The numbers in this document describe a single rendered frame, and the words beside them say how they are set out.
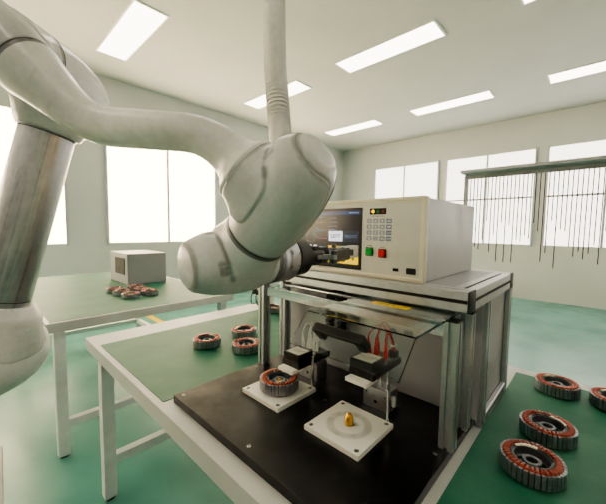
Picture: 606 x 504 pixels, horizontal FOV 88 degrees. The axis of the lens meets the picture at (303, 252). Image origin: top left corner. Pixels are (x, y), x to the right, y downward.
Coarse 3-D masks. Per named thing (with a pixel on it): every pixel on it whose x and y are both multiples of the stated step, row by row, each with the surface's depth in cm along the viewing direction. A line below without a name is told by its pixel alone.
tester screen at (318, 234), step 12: (324, 216) 93; (336, 216) 90; (348, 216) 87; (312, 228) 97; (324, 228) 93; (336, 228) 90; (348, 228) 88; (312, 240) 97; (324, 240) 94; (336, 264) 91; (348, 264) 88
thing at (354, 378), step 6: (354, 372) 78; (360, 372) 77; (366, 372) 76; (348, 378) 77; (354, 378) 76; (360, 378) 76; (366, 378) 76; (372, 378) 75; (378, 378) 76; (360, 384) 74; (366, 384) 74; (372, 384) 76
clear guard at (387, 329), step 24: (312, 312) 67; (336, 312) 67; (360, 312) 67; (384, 312) 67; (408, 312) 67; (432, 312) 68; (456, 312) 68; (312, 336) 63; (384, 336) 55; (408, 336) 53; (336, 360) 57; (360, 360) 54; (384, 360) 52
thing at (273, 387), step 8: (264, 376) 90; (272, 376) 93; (280, 376) 92; (288, 376) 93; (296, 376) 90; (264, 384) 87; (272, 384) 86; (280, 384) 86; (288, 384) 86; (296, 384) 88; (264, 392) 87; (272, 392) 86; (280, 392) 85; (288, 392) 87
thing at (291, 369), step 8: (288, 352) 94; (296, 352) 94; (304, 352) 94; (312, 352) 96; (288, 360) 94; (296, 360) 92; (304, 360) 93; (280, 368) 94; (288, 368) 93; (296, 368) 92; (304, 368) 94
